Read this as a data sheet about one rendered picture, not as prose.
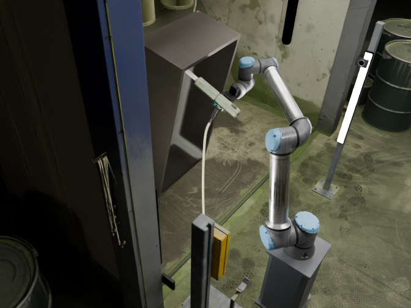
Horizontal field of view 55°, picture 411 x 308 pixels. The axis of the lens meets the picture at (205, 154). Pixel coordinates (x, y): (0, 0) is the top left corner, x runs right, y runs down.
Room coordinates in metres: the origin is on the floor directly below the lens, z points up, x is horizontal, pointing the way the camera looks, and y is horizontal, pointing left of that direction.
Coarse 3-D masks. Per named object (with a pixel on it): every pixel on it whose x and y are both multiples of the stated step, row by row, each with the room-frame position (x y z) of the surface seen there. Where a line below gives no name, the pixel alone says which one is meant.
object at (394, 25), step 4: (388, 20) 4.72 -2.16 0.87; (392, 20) 4.73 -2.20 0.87; (396, 20) 4.74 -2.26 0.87; (400, 20) 4.74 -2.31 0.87; (404, 20) 4.75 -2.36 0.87; (388, 24) 4.61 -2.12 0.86; (392, 24) 4.61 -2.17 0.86; (396, 24) 4.62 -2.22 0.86; (400, 24) 4.62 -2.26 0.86; (404, 24) 4.63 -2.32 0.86; (408, 24) 4.63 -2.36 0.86; (388, 28) 4.50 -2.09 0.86; (392, 28) 4.50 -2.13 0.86; (396, 28) 4.50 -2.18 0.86; (400, 28) 4.51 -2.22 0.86; (404, 28) 4.50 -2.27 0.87; (408, 28) 4.51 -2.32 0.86; (396, 32) 4.38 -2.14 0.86; (400, 32) 4.39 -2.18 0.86; (404, 32) 4.39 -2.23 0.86; (408, 32) 4.39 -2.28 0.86; (408, 36) 4.29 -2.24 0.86
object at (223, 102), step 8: (200, 80) 1.95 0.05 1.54; (200, 88) 1.94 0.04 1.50; (208, 88) 1.91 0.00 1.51; (208, 96) 1.90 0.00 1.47; (216, 96) 1.88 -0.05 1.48; (224, 104) 1.84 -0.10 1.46; (232, 104) 1.83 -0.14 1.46; (216, 112) 1.88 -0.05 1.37; (232, 112) 1.81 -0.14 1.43; (208, 120) 1.91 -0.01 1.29
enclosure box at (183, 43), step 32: (160, 32) 2.21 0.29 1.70; (192, 32) 2.29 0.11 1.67; (224, 32) 2.36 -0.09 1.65; (160, 64) 1.98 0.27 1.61; (192, 64) 1.97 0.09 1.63; (224, 64) 2.45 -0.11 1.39; (160, 96) 1.99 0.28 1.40; (192, 96) 2.60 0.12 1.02; (160, 128) 2.00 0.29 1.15; (192, 128) 2.60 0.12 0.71; (160, 160) 2.00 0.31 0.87; (192, 160) 2.47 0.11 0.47; (160, 192) 2.04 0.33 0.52
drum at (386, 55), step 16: (384, 48) 4.00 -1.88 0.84; (384, 64) 3.81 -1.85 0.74; (400, 64) 3.66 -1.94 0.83; (384, 80) 3.74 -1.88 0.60; (400, 80) 3.62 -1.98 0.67; (368, 96) 3.89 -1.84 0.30; (384, 96) 3.68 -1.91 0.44; (400, 96) 3.60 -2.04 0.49; (368, 112) 3.79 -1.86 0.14; (384, 112) 3.64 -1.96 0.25; (400, 112) 3.58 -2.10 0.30; (384, 128) 3.61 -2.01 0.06; (400, 128) 3.59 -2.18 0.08
